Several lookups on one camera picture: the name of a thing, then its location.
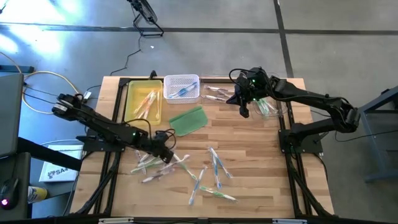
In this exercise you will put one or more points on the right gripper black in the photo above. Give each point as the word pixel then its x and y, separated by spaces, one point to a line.
pixel 252 87

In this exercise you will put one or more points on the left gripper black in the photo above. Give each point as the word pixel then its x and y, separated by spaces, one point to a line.
pixel 161 149

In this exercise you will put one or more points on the green cloth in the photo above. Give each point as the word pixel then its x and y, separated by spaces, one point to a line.
pixel 188 122

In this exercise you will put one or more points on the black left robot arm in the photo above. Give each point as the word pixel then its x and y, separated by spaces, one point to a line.
pixel 102 127

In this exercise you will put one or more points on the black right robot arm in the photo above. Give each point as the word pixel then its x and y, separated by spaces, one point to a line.
pixel 311 99

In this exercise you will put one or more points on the clear plastic bin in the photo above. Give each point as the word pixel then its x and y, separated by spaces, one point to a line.
pixel 205 81
pixel 255 112

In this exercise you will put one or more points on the white perforated plastic basket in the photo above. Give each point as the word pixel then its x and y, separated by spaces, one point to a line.
pixel 182 100

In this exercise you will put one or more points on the yellow plastic tray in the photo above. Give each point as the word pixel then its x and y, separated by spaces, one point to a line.
pixel 133 90

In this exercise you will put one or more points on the black clamp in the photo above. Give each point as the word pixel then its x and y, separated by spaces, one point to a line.
pixel 152 74

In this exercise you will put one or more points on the white adapter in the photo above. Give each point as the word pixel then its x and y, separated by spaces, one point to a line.
pixel 88 94

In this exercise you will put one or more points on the white printed cardboard box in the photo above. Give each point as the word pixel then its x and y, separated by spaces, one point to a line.
pixel 60 165

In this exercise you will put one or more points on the black diagonal beam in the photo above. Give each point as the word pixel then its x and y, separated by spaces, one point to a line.
pixel 49 154

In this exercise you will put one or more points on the black floor fan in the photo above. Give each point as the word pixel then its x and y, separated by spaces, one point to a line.
pixel 144 11

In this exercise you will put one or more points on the yellow white can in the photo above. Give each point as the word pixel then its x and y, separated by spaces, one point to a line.
pixel 37 194

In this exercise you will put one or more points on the dark olive desk pad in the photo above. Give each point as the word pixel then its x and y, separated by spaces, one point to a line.
pixel 23 168

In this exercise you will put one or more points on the blue metal table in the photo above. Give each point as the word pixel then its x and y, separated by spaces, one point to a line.
pixel 388 93

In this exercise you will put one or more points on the black computer mouse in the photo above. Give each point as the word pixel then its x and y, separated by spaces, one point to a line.
pixel 8 194

